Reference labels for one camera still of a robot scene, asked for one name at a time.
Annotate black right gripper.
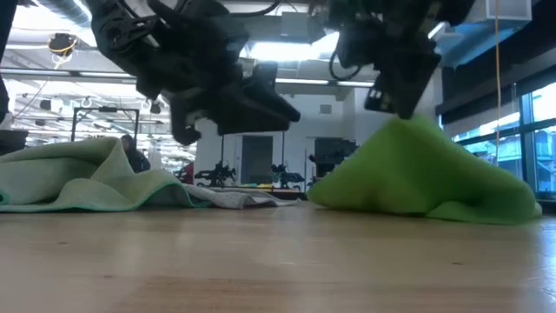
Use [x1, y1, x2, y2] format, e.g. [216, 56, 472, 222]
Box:
[327, 0, 443, 120]

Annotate bright green microfiber towel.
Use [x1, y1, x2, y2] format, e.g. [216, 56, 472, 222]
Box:
[306, 113, 544, 226]

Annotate pale green teal-edged towel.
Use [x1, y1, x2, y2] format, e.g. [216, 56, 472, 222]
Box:
[0, 137, 197, 214]

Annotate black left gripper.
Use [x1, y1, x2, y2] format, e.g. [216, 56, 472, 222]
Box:
[146, 0, 301, 148]

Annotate person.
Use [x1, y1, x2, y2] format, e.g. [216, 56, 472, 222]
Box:
[120, 134, 152, 175]

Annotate black rectangular stand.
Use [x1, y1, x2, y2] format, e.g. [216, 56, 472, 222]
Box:
[70, 105, 141, 143]

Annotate black ceiling device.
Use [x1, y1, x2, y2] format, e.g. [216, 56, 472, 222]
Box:
[47, 32, 80, 58]

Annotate grey waffle microfiber towel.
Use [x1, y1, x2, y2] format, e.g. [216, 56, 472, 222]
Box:
[182, 182, 301, 210]

